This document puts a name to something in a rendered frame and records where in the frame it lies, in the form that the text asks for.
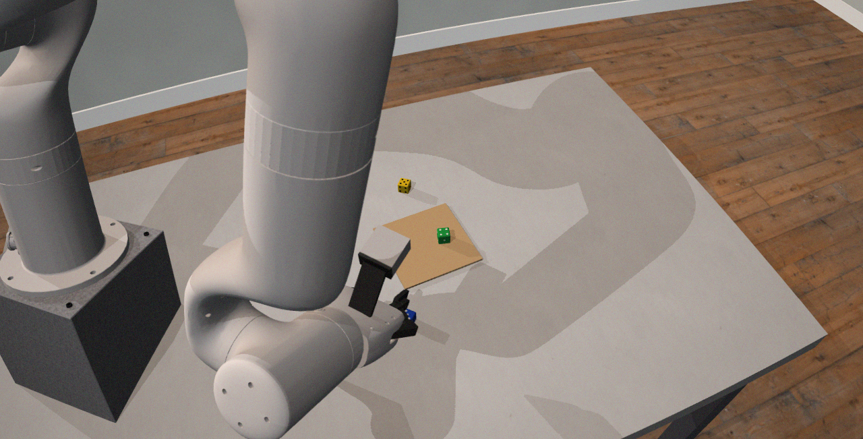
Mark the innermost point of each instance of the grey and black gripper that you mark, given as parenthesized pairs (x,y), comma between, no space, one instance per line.
(379,333)

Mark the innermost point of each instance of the tan square mat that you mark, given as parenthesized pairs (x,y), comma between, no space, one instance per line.
(427,259)

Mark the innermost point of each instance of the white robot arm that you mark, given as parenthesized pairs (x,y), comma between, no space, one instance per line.
(317,73)

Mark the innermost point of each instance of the green die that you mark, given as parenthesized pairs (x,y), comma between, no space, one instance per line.
(443,235)

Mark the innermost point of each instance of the yellow die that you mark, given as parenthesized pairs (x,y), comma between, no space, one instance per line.
(404,185)

